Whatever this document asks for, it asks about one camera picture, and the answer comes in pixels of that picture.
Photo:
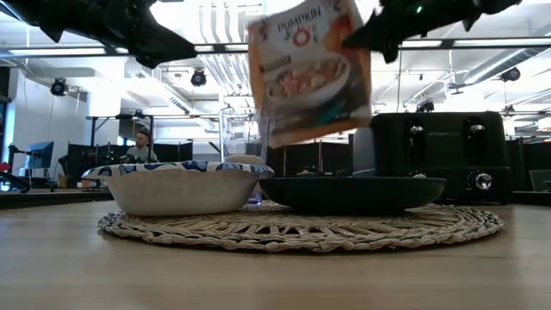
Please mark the dark green plate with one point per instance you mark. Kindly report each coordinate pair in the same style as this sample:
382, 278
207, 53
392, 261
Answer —
353, 194

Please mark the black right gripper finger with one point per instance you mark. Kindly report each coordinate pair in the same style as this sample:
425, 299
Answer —
383, 32

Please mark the blue patterned paper bowl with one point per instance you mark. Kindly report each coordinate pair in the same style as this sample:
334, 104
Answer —
181, 194

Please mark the person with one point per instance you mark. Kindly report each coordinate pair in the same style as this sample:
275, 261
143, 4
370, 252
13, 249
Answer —
142, 153

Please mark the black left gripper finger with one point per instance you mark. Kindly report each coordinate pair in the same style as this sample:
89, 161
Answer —
163, 47

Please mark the black four-slot toaster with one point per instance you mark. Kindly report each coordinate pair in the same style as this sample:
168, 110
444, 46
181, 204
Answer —
443, 146

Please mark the computer monitor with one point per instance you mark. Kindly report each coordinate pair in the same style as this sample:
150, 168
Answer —
41, 155

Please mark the black aluminium table frame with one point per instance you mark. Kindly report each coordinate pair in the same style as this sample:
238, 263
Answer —
43, 199

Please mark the black ceiling spotlight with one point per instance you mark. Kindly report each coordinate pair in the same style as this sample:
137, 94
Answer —
59, 87
198, 78
425, 106
510, 74

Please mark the clear glass with milk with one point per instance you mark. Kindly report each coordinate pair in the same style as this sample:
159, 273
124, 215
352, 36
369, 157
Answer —
241, 133

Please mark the round woven straw placemat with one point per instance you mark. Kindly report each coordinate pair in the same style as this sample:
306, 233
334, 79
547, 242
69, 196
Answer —
301, 232

